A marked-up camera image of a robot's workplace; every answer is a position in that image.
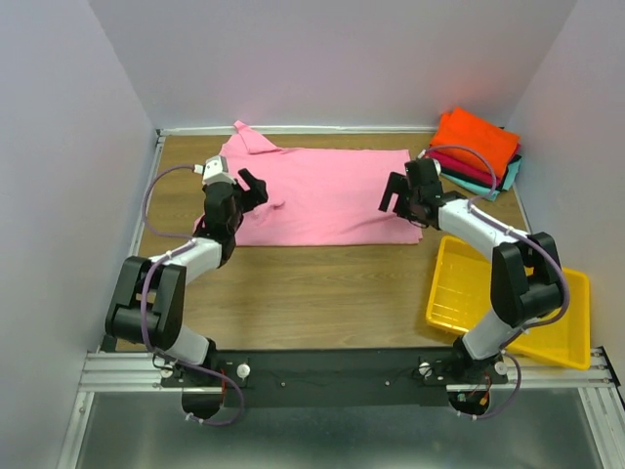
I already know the yellow plastic tray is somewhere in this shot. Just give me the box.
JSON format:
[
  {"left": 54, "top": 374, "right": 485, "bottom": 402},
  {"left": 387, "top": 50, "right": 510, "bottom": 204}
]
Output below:
[{"left": 425, "top": 234, "right": 592, "bottom": 370}]

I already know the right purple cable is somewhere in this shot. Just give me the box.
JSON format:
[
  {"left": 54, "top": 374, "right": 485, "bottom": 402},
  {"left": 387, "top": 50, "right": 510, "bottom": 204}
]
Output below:
[{"left": 422, "top": 145, "right": 572, "bottom": 421}]

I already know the orange folded t shirt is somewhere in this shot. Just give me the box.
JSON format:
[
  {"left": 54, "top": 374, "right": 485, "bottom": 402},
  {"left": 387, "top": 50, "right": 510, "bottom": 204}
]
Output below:
[{"left": 431, "top": 107, "right": 521, "bottom": 163}]

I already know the teal folded t shirt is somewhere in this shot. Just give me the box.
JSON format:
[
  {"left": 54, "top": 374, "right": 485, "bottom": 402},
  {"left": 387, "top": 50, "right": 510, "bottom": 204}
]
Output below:
[{"left": 441, "top": 154, "right": 522, "bottom": 201}]

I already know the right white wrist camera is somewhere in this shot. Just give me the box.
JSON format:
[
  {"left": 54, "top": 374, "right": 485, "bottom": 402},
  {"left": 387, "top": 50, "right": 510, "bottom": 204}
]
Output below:
[{"left": 417, "top": 149, "right": 441, "bottom": 176}]

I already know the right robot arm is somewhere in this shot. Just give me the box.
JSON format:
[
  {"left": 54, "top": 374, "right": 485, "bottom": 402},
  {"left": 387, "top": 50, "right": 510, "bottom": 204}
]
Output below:
[{"left": 379, "top": 158, "right": 570, "bottom": 383}]

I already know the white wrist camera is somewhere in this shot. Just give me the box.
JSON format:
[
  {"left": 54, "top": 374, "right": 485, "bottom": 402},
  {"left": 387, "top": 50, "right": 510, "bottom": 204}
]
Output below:
[
  {"left": 417, "top": 149, "right": 441, "bottom": 176},
  {"left": 193, "top": 155, "right": 235, "bottom": 186}
]

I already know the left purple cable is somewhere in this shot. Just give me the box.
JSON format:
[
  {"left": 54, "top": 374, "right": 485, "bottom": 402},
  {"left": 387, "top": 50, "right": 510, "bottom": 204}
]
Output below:
[{"left": 140, "top": 165, "right": 245, "bottom": 427}]

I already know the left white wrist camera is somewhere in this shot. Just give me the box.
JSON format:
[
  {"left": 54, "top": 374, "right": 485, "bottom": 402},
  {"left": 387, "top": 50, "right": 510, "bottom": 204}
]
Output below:
[{"left": 193, "top": 155, "right": 235, "bottom": 186}]

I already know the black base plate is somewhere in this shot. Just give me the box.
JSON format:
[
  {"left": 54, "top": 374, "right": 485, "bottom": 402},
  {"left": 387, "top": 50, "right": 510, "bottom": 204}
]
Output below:
[{"left": 161, "top": 347, "right": 508, "bottom": 417}]

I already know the purple cable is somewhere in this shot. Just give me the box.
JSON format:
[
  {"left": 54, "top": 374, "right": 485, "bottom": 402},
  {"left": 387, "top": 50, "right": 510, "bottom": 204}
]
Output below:
[
  {"left": 140, "top": 165, "right": 245, "bottom": 427},
  {"left": 422, "top": 145, "right": 572, "bottom": 421}
]

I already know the pink t shirt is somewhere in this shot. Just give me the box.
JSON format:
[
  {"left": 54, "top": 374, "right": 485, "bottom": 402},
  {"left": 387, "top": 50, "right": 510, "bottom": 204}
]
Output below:
[{"left": 220, "top": 121, "right": 422, "bottom": 246}]

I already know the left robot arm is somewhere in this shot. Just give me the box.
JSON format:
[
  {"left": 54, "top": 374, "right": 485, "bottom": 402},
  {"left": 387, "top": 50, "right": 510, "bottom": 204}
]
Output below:
[{"left": 104, "top": 169, "right": 269, "bottom": 386}]

